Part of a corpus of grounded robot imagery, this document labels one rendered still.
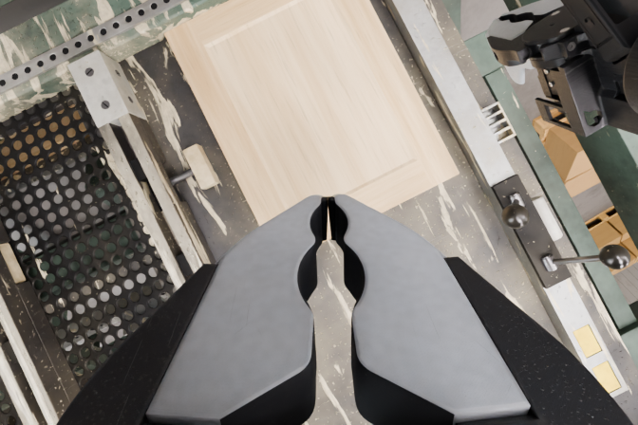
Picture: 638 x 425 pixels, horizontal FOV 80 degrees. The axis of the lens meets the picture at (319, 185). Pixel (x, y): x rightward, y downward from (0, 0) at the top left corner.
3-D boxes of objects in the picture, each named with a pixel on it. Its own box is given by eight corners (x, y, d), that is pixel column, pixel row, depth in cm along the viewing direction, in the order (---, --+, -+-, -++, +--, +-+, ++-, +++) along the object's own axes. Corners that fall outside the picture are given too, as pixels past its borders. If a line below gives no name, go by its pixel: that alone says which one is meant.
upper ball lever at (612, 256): (543, 248, 68) (627, 238, 57) (553, 267, 68) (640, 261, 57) (532, 258, 67) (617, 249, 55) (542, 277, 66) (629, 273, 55)
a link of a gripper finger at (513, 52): (478, 60, 36) (536, 73, 28) (472, 46, 36) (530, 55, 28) (524, 31, 36) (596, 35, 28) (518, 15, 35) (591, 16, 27)
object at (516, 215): (522, 185, 67) (522, 203, 55) (532, 204, 67) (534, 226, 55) (500, 194, 69) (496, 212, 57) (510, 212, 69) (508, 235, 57)
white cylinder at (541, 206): (556, 233, 72) (536, 195, 72) (567, 235, 69) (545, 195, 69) (542, 241, 72) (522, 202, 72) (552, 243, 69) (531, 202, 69)
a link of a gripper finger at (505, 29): (483, 83, 42) (535, 100, 34) (462, 34, 40) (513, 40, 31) (509, 66, 42) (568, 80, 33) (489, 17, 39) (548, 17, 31)
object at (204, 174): (201, 145, 73) (196, 142, 70) (219, 182, 73) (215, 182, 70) (187, 152, 73) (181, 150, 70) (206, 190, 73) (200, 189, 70)
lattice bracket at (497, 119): (491, 104, 73) (498, 101, 70) (509, 138, 72) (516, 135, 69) (472, 114, 73) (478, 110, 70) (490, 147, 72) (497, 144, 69)
